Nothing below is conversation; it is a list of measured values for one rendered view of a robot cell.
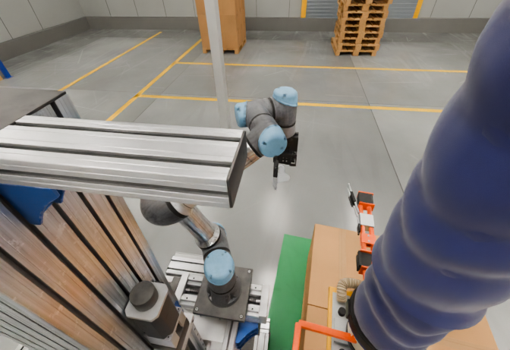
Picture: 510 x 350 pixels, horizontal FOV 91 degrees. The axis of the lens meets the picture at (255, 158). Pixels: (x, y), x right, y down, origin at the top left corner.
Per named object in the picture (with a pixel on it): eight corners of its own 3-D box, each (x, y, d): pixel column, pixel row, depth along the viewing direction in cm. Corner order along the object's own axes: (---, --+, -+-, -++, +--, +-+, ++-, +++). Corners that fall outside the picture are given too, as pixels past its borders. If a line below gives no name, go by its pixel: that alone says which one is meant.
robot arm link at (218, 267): (209, 297, 100) (204, 282, 92) (205, 266, 110) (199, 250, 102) (239, 288, 103) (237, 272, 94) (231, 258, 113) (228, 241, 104)
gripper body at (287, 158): (295, 168, 89) (298, 140, 81) (271, 166, 90) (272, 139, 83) (296, 155, 95) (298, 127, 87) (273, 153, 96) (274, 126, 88)
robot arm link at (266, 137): (128, 235, 67) (277, 123, 59) (130, 204, 75) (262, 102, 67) (162, 248, 74) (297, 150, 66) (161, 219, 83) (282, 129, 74)
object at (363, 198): (372, 211, 129) (375, 205, 126) (357, 209, 130) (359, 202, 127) (370, 199, 135) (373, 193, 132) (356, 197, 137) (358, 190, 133)
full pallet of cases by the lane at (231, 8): (238, 54, 689) (233, -25, 577) (203, 53, 703) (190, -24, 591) (246, 41, 780) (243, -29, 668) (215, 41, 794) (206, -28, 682)
